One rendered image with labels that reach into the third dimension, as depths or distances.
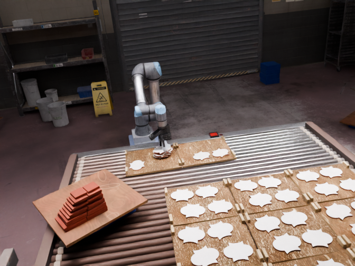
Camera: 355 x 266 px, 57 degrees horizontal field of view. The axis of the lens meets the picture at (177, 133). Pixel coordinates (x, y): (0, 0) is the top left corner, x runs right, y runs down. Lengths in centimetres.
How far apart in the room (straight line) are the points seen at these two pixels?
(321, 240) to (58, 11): 611
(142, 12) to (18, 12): 229
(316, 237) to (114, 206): 109
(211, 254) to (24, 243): 228
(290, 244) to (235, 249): 28
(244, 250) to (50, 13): 600
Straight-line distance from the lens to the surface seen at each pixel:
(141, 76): 264
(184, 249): 177
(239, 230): 186
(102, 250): 188
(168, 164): 243
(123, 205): 193
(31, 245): 356
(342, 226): 199
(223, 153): 251
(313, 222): 197
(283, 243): 181
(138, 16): 692
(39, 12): 699
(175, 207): 202
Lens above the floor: 220
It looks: 26 degrees down
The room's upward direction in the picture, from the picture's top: 5 degrees counter-clockwise
